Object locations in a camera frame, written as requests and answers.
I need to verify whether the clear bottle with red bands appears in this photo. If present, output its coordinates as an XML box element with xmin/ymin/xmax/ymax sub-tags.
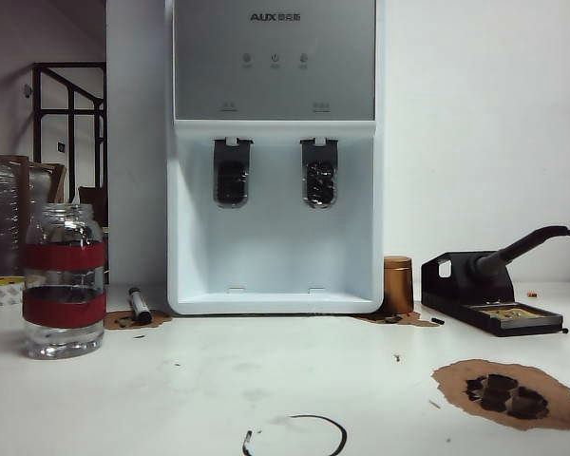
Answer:
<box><xmin>22</xmin><ymin>202</ymin><xmax>108</xmax><ymax>361</ymax></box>

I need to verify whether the white water dispenser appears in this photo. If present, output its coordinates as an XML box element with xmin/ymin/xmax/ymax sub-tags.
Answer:
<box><xmin>165</xmin><ymin>0</ymin><xmax>386</xmax><ymax>317</ymax></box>

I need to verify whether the grey dispenser lever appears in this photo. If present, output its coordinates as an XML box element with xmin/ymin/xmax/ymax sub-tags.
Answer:
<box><xmin>212</xmin><ymin>138</ymin><xmax>255</xmax><ymax>210</ymax></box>
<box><xmin>299</xmin><ymin>138</ymin><xmax>339</xmax><ymax>211</ymax></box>

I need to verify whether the gold cylindrical canister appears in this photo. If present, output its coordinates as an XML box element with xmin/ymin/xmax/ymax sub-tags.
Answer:
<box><xmin>383</xmin><ymin>255</ymin><xmax>415</xmax><ymax>314</ymax></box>

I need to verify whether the black and white marker pen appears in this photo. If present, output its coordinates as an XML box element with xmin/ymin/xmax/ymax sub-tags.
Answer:
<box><xmin>127</xmin><ymin>286</ymin><xmax>153</xmax><ymax>326</ymax></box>

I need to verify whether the black soldering iron stand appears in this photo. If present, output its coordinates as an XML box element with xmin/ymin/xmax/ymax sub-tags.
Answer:
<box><xmin>420</xmin><ymin>251</ymin><xmax>564</xmax><ymax>338</ymax></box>

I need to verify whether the dark brown chair back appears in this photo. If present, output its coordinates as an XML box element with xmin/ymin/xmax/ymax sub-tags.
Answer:
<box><xmin>78</xmin><ymin>185</ymin><xmax>108</xmax><ymax>228</ymax></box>

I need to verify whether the black soldering iron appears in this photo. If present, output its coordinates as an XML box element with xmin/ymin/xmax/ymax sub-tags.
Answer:
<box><xmin>468</xmin><ymin>225</ymin><xmax>570</xmax><ymax>290</ymax></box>

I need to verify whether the black foam scrap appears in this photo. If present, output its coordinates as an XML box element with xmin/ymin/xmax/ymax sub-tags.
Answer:
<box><xmin>506</xmin><ymin>385</ymin><xmax>550</xmax><ymax>421</ymax></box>

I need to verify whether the small plastic-wrapped wooden frame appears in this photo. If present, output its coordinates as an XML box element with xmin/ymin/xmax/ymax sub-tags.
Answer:
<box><xmin>28</xmin><ymin>161</ymin><xmax>67</xmax><ymax>206</ymax></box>

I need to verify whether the black metal window frame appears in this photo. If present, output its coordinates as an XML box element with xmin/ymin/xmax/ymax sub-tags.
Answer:
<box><xmin>31</xmin><ymin>62</ymin><xmax>108</xmax><ymax>200</ymax></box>

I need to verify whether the large plastic-wrapped wooden frame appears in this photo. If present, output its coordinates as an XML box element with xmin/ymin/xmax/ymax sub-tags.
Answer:
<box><xmin>0</xmin><ymin>151</ymin><xmax>30</xmax><ymax>277</ymax></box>

